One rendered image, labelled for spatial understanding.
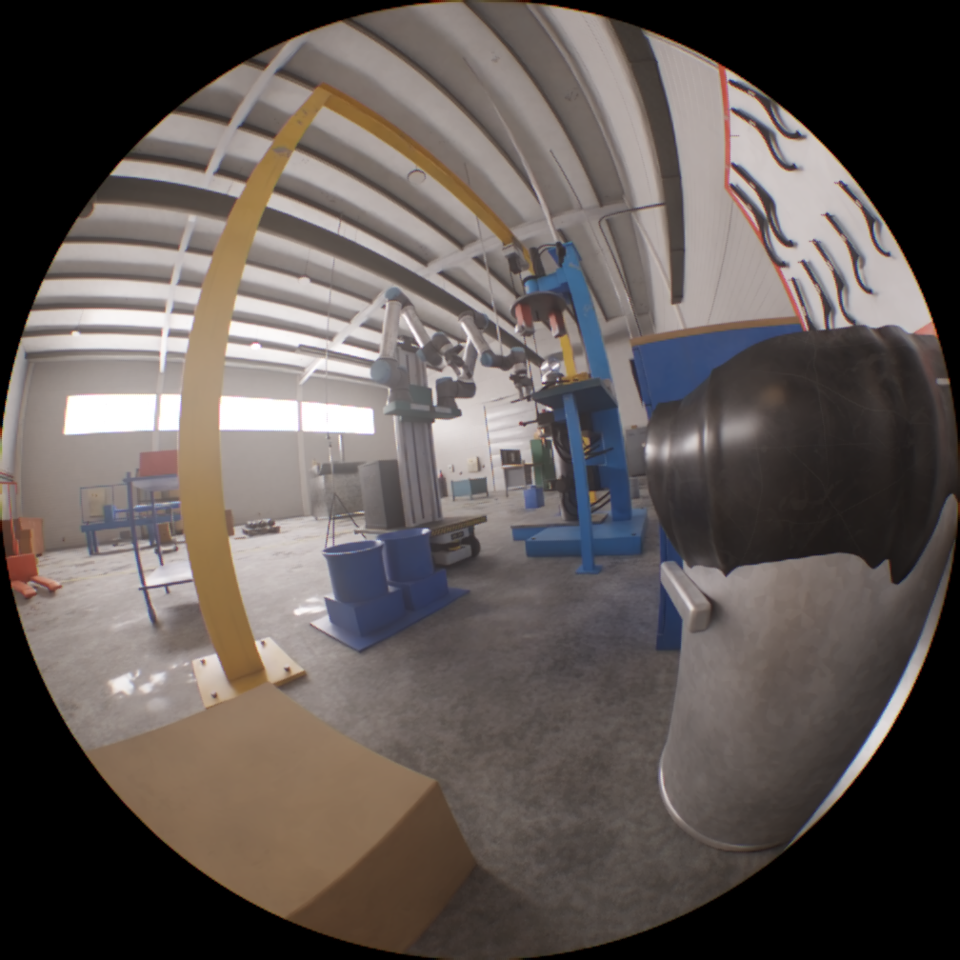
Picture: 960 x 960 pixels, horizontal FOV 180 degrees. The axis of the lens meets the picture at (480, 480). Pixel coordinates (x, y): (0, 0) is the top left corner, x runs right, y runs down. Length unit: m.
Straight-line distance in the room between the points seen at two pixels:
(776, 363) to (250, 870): 0.58
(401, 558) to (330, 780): 1.25
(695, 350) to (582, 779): 1.05
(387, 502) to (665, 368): 2.00
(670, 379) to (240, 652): 1.59
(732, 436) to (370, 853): 0.45
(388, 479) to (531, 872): 2.29
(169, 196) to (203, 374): 5.64
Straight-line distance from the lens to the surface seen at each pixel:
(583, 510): 1.72
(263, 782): 0.42
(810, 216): 1.90
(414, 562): 1.51
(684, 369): 0.92
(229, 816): 0.41
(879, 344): 0.28
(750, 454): 0.27
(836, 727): 0.40
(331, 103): 3.61
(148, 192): 6.75
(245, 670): 1.25
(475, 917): 0.60
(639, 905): 0.61
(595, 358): 2.74
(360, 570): 1.31
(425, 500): 2.41
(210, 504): 1.12
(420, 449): 2.44
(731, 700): 0.39
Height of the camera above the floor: 0.59
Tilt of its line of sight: level
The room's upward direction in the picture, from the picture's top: 7 degrees counter-clockwise
